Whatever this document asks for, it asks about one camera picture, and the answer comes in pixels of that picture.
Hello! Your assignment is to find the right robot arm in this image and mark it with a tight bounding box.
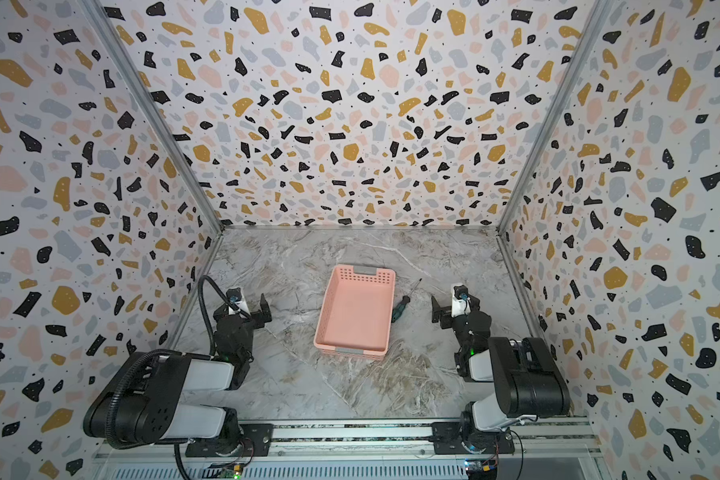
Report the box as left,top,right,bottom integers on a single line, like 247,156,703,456
431,286,571,455

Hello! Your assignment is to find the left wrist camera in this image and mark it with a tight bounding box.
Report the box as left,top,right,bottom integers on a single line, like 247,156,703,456
226,287,250,318

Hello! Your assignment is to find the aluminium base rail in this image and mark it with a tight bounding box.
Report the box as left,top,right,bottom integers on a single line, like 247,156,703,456
91,417,609,479

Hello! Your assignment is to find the black corrugated cable conduit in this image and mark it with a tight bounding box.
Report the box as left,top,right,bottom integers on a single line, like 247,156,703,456
104,274,247,451

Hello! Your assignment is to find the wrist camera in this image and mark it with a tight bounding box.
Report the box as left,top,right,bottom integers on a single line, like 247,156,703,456
450,285,471,318
226,287,250,318

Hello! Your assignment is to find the pink perforated plastic bin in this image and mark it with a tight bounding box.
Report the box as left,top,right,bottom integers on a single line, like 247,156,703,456
313,264,396,360

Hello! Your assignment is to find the right aluminium corner post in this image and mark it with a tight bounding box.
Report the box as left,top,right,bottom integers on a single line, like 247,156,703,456
497,0,612,237

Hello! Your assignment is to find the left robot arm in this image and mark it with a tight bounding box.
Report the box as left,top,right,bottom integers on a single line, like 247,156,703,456
83,289,272,457

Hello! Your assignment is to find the white ventilated cover strip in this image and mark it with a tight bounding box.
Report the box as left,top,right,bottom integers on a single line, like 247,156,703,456
104,460,469,480

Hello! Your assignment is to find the green handled screwdriver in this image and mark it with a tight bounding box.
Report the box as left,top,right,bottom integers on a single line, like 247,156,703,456
391,279,422,323

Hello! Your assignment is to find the aluminium corner post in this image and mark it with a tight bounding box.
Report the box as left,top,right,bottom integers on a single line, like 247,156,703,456
497,0,612,237
80,1,223,236

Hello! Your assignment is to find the left aluminium corner post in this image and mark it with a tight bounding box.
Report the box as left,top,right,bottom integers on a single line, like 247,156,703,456
80,1,223,236

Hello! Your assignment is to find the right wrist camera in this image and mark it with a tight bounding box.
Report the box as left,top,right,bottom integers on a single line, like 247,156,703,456
450,285,471,318

